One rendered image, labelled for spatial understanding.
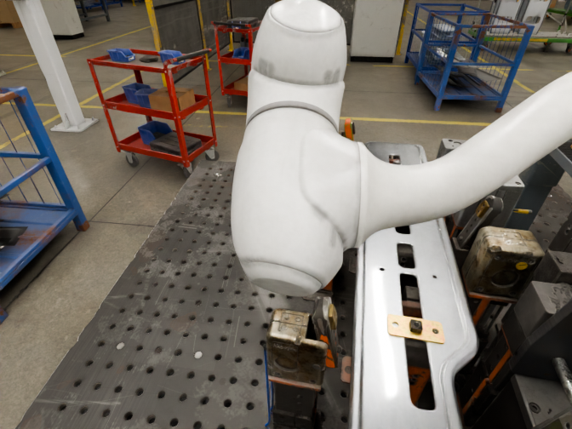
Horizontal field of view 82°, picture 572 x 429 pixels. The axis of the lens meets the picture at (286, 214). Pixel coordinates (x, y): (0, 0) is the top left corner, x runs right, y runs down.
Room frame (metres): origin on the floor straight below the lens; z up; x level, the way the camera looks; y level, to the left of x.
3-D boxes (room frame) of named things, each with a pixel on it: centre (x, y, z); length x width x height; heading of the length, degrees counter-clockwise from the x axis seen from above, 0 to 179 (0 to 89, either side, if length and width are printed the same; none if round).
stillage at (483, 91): (4.66, -2.32, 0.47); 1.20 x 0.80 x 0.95; 175
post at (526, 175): (0.72, -0.63, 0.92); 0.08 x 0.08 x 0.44; 78
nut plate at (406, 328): (0.31, -0.20, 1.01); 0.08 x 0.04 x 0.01; 78
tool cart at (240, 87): (4.47, 0.48, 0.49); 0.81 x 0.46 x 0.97; 161
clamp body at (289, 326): (0.28, -0.02, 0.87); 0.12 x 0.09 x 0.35; 78
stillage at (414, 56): (6.05, -2.54, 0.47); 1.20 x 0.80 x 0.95; 172
